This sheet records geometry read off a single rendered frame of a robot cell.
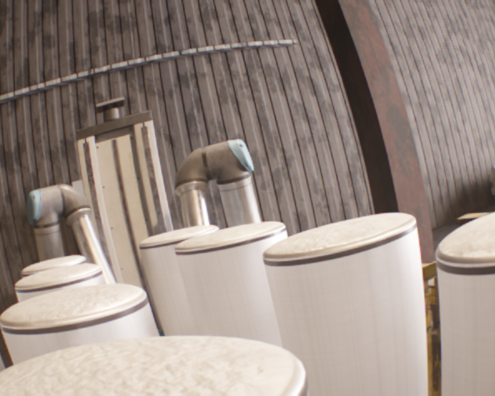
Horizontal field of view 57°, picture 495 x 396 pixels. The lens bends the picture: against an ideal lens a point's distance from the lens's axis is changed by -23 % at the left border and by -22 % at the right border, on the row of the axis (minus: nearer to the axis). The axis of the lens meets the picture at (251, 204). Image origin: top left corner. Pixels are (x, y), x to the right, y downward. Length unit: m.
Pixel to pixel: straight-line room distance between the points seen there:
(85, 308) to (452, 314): 0.27
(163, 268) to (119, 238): 1.15
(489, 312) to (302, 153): 7.60
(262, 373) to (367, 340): 0.33
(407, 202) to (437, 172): 5.92
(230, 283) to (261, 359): 0.58
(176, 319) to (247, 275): 0.32
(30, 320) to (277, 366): 0.26
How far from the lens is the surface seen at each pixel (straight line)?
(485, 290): 0.30
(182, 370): 0.20
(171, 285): 1.05
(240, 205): 1.91
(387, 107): 3.63
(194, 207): 1.86
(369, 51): 3.70
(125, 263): 2.20
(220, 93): 7.54
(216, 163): 1.89
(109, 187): 2.19
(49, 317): 0.41
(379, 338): 0.51
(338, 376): 0.52
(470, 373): 0.33
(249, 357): 0.21
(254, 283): 0.78
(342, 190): 8.14
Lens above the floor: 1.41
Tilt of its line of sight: 2 degrees down
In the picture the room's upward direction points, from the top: 12 degrees counter-clockwise
